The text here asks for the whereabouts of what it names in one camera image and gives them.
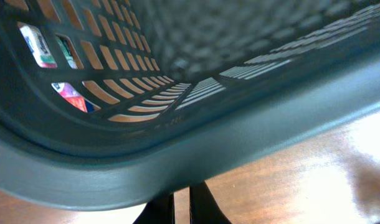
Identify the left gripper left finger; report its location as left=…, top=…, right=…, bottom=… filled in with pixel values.
left=133, top=194, right=175, bottom=224

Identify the multipack of tissue packets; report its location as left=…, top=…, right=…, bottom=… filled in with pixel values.
left=18, top=23, right=100, bottom=113

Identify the grey plastic shopping basket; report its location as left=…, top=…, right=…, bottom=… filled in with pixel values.
left=0, top=0, right=380, bottom=211

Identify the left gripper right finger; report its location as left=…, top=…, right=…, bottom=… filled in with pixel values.
left=189, top=182, right=231, bottom=224

